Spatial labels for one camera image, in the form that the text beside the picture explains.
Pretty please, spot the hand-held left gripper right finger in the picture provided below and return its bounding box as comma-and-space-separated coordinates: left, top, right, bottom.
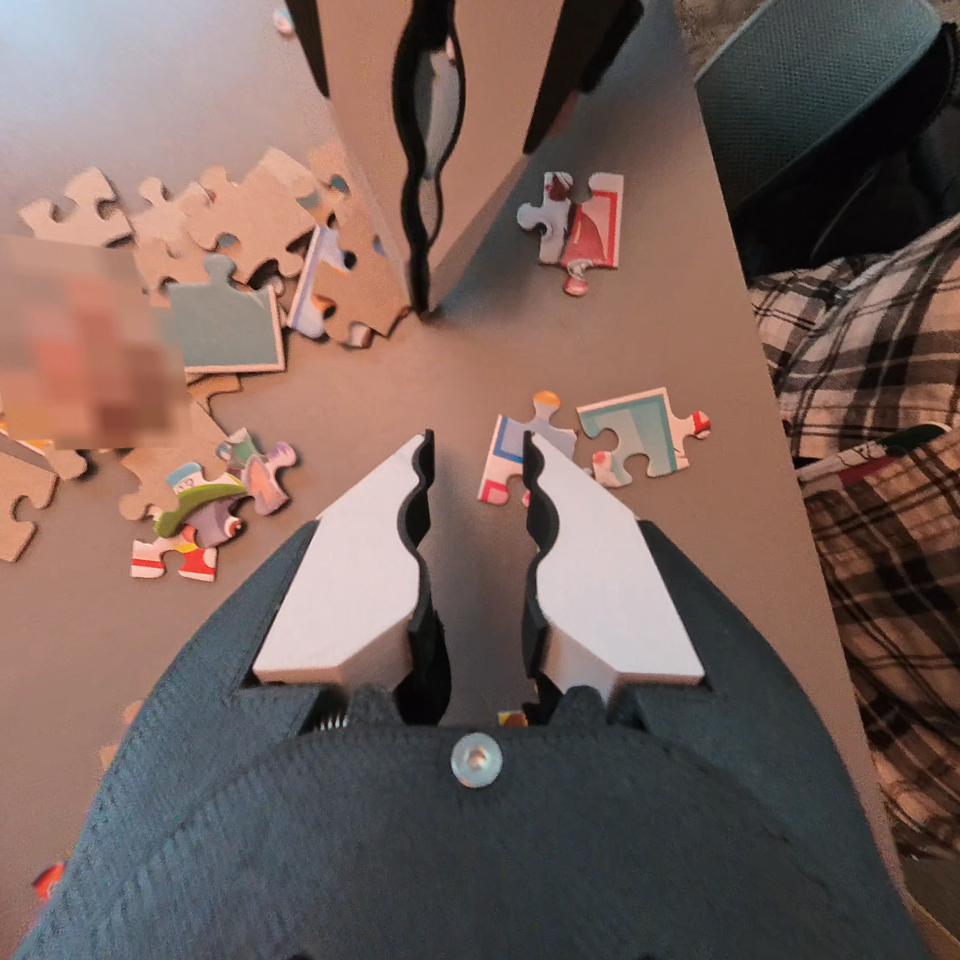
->
521, 429, 708, 726

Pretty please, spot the person's plaid shirt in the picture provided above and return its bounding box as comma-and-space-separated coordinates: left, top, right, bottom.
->
750, 217, 960, 864

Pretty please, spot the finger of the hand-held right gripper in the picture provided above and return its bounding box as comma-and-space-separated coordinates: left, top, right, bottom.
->
313, 0, 430, 315
423, 0, 565, 315

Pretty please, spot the plain teal puzzle piece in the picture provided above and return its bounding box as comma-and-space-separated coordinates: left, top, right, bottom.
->
163, 253, 288, 374

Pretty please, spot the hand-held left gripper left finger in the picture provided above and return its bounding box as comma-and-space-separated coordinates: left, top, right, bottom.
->
251, 429, 453, 726

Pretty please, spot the blue framed white puzzle piece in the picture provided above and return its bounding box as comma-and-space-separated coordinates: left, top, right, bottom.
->
477, 390, 580, 506

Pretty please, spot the pile of puzzle pieces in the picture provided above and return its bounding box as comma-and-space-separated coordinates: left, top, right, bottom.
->
0, 142, 412, 585

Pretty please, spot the grey mesh office chair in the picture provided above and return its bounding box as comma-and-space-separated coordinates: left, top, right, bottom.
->
693, 0, 960, 219

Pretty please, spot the teal corner puzzle piece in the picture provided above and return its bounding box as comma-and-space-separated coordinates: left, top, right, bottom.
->
576, 386, 712, 490

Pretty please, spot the white and red puzzle piece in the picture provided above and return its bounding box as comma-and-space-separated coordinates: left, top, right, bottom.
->
516, 171, 626, 298

